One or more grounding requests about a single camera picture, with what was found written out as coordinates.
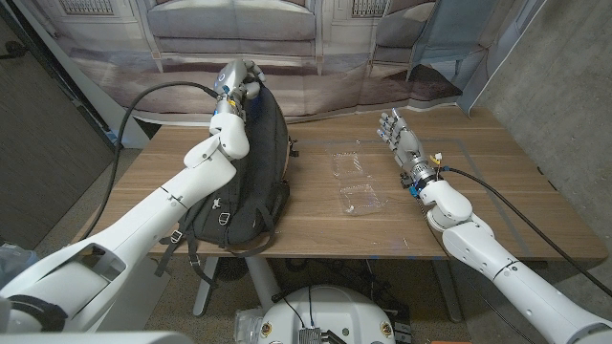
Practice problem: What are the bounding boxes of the crumpled clear plastic bag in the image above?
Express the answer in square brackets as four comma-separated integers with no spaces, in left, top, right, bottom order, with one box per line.
[232,308,267,344]

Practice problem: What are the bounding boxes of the white table column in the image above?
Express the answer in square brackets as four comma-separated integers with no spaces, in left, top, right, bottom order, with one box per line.
[244,256,284,312]

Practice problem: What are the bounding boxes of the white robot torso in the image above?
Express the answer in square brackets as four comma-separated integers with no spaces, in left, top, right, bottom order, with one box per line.
[257,285,397,344]

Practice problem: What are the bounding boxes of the clear plastic clamshell container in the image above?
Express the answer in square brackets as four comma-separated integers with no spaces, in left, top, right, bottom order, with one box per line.
[329,150,389,217]

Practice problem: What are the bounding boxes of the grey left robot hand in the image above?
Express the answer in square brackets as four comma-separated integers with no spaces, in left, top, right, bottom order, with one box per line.
[212,58,267,118]

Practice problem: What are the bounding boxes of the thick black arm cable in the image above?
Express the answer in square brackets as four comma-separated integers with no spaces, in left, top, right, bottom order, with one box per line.
[439,164,612,297]
[78,80,221,240]

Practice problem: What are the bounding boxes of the dark wood door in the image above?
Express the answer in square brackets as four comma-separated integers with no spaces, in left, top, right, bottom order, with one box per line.
[0,9,120,249]

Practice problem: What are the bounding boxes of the printed sofa room backdrop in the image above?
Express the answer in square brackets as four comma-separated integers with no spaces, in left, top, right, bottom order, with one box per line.
[13,0,549,128]

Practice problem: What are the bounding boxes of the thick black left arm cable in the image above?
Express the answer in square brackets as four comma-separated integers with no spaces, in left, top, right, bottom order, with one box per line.
[78,80,221,240]

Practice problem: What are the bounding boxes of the black ribbed round object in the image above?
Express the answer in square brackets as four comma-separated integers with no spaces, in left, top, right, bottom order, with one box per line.
[214,256,250,283]

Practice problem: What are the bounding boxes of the black door handle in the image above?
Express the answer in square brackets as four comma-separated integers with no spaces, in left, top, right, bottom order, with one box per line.
[0,40,28,61]

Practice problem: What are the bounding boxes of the person leg in blue jeans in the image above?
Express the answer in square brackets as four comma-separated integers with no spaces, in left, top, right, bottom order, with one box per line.
[0,243,39,290]

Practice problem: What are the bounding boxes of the grey table leg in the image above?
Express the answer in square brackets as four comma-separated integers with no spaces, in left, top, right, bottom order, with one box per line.
[431,260,464,324]

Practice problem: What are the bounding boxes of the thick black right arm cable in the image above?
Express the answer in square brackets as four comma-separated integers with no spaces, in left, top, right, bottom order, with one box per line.
[439,164,612,297]

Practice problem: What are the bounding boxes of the white door frame post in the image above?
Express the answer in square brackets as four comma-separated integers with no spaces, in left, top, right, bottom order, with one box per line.
[13,0,150,149]

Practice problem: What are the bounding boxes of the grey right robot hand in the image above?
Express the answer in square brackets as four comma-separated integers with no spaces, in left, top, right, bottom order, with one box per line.
[376,107,444,192]

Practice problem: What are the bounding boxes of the black backpack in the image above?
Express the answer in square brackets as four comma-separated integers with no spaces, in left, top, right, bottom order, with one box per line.
[152,83,300,290]

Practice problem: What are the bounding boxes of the white slanted table leg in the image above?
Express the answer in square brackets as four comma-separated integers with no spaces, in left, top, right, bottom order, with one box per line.
[192,256,220,318]

